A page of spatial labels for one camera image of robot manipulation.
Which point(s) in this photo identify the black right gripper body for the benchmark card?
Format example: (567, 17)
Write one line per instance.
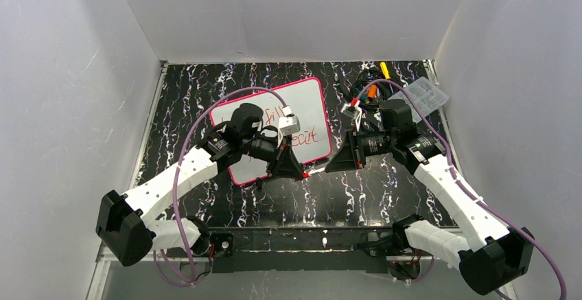
(353, 148)

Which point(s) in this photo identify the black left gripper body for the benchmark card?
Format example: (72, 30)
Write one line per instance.
(280, 159)

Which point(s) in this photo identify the white red whiteboard marker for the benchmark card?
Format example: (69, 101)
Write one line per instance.
(316, 171)

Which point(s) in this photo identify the pink framed whiteboard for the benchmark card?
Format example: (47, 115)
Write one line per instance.
(311, 143)

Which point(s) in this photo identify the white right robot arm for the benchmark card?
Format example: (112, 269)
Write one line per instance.
(488, 254)

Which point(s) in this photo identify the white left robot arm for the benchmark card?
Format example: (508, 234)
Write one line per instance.
(128, 223)

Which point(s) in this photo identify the clear plastic compartment box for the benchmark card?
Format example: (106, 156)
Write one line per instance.
(426, 96)

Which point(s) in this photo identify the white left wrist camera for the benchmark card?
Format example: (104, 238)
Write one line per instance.
(289, 123)

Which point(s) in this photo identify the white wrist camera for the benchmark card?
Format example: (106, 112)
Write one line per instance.
(353, 111)
(289, 123)

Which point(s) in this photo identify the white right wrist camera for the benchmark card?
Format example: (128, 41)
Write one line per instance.
(353, 111)

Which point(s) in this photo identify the orange cable connector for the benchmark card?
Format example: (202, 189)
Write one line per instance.
(371, 93)

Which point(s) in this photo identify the yellow handled screwdriver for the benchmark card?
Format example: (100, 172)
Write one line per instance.
(385, 71)

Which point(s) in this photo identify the aluminium front frame rail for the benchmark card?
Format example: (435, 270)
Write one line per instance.
(290, 263)

